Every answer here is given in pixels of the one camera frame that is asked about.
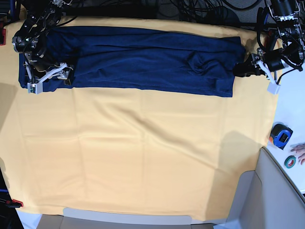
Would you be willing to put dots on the red clamp bottom left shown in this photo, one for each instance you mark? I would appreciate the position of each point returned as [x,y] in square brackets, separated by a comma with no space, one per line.
[13,203]

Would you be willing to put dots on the red clamp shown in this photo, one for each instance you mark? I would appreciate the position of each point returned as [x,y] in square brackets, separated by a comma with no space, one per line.
[13,203]
[2,34]

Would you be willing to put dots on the white cardboard box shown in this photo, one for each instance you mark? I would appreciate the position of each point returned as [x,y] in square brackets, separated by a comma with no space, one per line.
[266,198]
[84,219]

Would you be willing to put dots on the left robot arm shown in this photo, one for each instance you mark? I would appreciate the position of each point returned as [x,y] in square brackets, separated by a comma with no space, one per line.
[285,46]

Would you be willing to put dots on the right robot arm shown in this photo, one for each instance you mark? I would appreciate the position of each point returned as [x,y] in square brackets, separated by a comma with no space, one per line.
[31,39]

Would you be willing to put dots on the green tape roll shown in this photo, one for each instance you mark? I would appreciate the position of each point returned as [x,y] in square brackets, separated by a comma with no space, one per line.
[290,161]

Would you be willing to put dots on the red clamp top left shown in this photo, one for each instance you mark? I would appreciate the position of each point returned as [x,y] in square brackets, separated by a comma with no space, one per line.
[2,34]

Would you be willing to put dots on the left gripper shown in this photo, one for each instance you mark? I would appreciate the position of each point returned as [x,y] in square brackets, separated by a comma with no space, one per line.
[248,68]

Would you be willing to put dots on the blue long-sleeve shirt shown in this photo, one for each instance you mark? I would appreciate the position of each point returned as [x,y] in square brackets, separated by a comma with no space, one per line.
[118,57]

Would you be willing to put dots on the blue tape measure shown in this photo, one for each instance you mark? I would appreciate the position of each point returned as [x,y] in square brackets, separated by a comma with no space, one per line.
[280,135]

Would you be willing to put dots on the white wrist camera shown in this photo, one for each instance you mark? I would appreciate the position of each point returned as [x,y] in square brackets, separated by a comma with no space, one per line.
[273,88]
[35,85]

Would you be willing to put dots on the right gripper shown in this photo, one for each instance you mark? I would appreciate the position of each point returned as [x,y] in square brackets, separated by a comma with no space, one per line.
[66,75]

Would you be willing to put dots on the person's hand at right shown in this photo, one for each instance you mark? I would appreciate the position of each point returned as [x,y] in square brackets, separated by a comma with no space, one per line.
[299,151]

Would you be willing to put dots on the yellow table cloth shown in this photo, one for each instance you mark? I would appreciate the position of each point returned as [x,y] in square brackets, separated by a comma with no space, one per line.
[128,151]

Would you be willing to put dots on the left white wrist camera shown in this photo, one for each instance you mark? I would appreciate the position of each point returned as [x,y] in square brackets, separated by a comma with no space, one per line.
[273,88]

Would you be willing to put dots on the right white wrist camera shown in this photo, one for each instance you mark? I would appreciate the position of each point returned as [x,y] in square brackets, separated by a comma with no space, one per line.
[35,85]

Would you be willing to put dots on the white cardboard box right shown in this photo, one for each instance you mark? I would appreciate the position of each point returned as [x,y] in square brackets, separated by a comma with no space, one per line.
[266,198]

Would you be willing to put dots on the white cardboard box bottom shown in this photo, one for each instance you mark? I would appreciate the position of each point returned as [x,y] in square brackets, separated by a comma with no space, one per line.
[84,219]

